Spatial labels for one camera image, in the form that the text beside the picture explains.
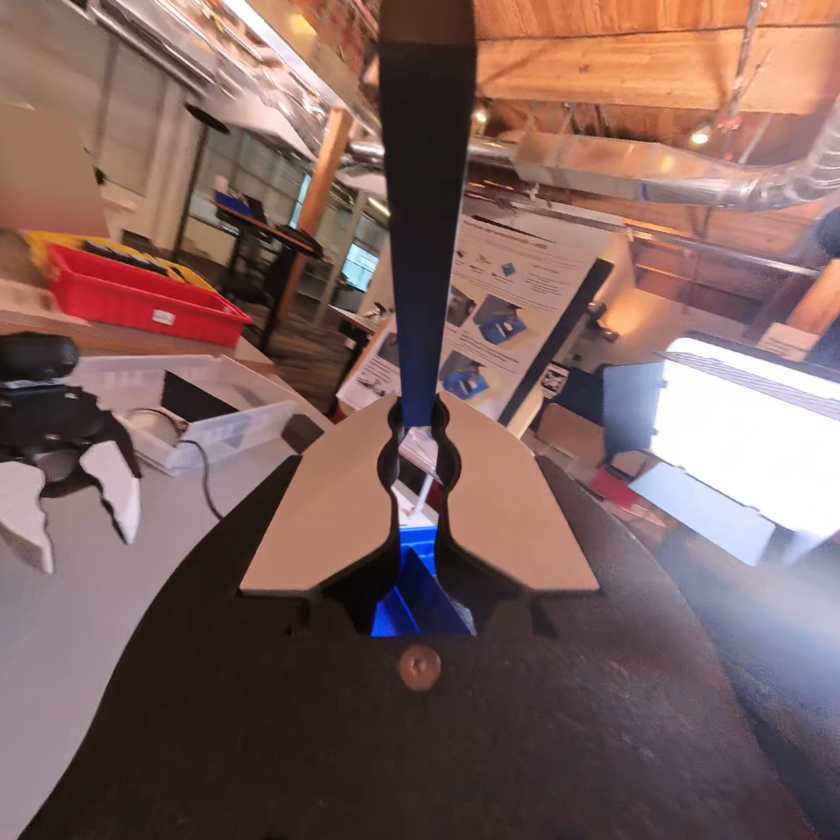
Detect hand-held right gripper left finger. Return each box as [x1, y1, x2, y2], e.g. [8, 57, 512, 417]
[239, 394, 401, 598]

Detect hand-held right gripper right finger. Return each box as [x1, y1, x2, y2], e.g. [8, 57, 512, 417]
[433, 392, 601, 598]

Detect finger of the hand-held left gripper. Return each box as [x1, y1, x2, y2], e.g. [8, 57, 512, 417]
[79, 441, 142, 546]
[0, 461, 55, 575]

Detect black rubber power cable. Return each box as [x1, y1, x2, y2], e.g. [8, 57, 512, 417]
[128, 407, 224, 521]

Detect blue plastic bin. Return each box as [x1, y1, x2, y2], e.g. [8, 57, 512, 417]
[371, 524, 478, 639]

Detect clear plastic bin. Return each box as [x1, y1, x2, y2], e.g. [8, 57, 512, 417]
[66, 354, 299, 478]

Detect slim black usb hub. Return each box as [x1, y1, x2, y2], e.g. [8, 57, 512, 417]
[377, 0, 478, 431]

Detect white sign stand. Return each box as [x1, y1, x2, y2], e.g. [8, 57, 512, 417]
[407, 427, 439, 526]

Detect black flat box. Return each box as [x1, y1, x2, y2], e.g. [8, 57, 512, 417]
[161, 369, 240, 424]

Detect white printed paper sheet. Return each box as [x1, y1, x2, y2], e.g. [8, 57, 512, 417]
[0, 279, 89, 329]

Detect red storage bin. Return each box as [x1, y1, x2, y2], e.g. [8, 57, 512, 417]
[46, 243, 253, 349]

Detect yellow bin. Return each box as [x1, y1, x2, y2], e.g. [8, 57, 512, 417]
[23, 230, 217, 293]

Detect light wooden sign board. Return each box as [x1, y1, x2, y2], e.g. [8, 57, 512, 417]
[338, 203, 634, 460]

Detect white paper sign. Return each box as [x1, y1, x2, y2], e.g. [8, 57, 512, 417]
[338, 203, 624, 460]

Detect wooden top standing desk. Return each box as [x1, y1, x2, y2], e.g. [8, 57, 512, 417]
[211, 197, 326, 316]

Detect silver ceiling ducts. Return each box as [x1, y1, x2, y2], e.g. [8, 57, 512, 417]
[92, 0, 840, 214]

